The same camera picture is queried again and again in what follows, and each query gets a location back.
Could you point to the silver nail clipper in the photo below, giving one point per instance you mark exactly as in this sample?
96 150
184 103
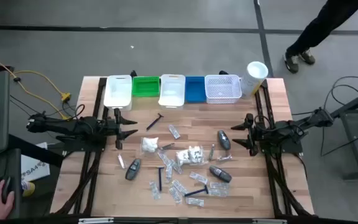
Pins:
211 152
167 146

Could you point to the white perforated plastic basket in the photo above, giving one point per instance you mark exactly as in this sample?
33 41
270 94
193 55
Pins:
222 88

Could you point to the white printed paper sheet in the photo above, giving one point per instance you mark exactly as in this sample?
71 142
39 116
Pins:
34 166

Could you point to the person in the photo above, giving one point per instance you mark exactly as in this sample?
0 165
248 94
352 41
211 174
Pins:
322 21

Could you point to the black aluminium table frame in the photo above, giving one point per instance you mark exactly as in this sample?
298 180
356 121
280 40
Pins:
260 102
100 90

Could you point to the black desk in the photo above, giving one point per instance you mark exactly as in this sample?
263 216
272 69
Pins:
15 174

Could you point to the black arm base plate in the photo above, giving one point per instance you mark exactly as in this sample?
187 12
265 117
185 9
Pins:
73 146
291 147

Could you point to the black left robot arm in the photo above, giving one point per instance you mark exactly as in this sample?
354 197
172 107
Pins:
73 127

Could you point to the black computer mouse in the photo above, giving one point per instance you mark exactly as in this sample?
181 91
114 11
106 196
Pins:
7 186

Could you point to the clear bag of cotton balls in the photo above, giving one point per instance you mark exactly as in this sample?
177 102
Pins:
149 145

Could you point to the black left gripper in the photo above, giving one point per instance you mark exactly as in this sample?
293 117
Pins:
118 127

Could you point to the blue plastic basket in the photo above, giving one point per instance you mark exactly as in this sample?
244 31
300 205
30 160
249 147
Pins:
195 90

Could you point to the grey key fob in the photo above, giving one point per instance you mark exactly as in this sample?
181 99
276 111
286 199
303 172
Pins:
221 174

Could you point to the white adhesive bandage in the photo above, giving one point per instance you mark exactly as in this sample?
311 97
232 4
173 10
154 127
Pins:
164 158
177 168
219 185
179 186
194 202
175 196
198 177
217 193
168 173
174 132
154 190

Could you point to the yellow and white object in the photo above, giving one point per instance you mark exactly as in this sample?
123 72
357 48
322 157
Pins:
29 189

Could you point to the clear vanity pack bag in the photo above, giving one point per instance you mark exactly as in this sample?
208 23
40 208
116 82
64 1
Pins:
182 157
196 154

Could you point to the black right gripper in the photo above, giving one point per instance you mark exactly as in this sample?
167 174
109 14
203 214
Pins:
252 133

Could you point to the black diagonal desk bar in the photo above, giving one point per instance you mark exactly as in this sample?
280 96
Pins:
36 151

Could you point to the black table clamp knob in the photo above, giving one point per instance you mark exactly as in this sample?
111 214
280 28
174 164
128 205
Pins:
223 72
133 74

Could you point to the white plastic bin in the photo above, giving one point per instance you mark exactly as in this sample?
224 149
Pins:
117 93
171 91

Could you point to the black desk frame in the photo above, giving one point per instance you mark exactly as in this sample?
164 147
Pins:
353 105

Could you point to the green plastic basket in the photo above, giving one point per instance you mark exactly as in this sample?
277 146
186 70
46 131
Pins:
146 87

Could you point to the white paper cup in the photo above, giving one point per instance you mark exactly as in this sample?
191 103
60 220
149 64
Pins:
255 74

